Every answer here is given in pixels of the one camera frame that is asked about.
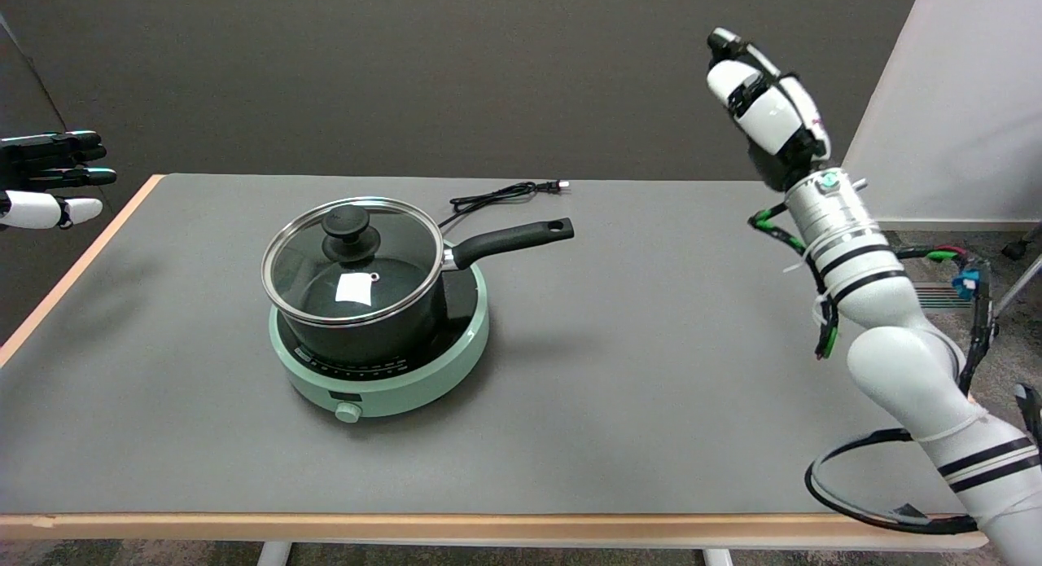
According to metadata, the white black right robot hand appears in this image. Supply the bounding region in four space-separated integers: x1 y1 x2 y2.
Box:
705 27 833 194

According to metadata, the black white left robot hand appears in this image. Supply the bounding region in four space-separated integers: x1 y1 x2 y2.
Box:
0 130 117 230

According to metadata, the glass pot lid black knob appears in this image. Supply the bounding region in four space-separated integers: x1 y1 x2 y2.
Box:
260 196 446 328

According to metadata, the white partition panel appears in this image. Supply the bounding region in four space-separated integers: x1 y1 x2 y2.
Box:
841 0 1042 222

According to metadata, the white floor vent grille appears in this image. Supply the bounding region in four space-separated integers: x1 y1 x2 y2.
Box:
910 283 974 308

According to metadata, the black chair caster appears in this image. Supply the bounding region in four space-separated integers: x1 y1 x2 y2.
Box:
1001 224 1042 261

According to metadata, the grey metal stand leg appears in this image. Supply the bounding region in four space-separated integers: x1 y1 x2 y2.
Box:
993 252 1042 318

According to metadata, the mint green induction cooker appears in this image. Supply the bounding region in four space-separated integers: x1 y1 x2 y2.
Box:
269 265 491 424

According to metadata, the wrist cable bundle green red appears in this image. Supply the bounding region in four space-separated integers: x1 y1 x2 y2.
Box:
747 204 998 396

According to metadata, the black soup pot with handle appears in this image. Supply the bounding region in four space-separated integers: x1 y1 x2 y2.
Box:
265 217 575 363

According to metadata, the black power cord with plug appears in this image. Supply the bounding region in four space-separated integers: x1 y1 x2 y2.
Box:
437 180 569 229

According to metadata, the black grey arm cable loop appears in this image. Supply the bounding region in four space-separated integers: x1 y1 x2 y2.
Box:
804 383 1042 536

